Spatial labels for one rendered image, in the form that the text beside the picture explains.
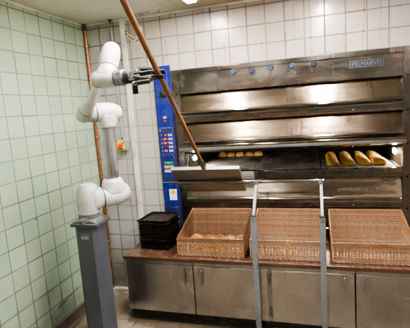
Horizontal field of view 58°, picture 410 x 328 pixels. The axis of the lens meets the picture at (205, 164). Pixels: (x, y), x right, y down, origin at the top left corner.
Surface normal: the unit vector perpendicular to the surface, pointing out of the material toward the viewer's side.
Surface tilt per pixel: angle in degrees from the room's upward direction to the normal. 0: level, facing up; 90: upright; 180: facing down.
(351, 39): 90
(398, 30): 90
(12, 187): 90
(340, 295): 90
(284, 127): 70
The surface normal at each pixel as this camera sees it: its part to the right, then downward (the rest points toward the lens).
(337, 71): -0.27, 0.19
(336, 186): -0.29, -0.16
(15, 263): 0.96, -0.03
